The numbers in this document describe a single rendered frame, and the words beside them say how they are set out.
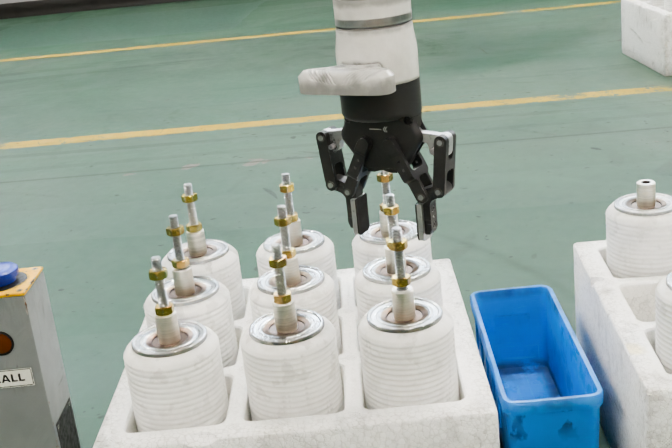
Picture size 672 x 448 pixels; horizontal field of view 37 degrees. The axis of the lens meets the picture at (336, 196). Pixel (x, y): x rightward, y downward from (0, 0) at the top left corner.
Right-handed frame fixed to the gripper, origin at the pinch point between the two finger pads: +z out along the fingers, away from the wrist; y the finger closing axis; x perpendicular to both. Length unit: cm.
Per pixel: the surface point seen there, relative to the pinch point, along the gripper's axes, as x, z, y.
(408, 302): 0.4, 8.1, -1.2
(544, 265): -72, 34, 10
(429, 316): -0.3, 9.7, -3.0
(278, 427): 12.1, 17.2, 7.9
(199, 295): 2.1, 9.6, 23.5
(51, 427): 17.6, 19.1, 32.8
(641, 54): -229, 29, 31
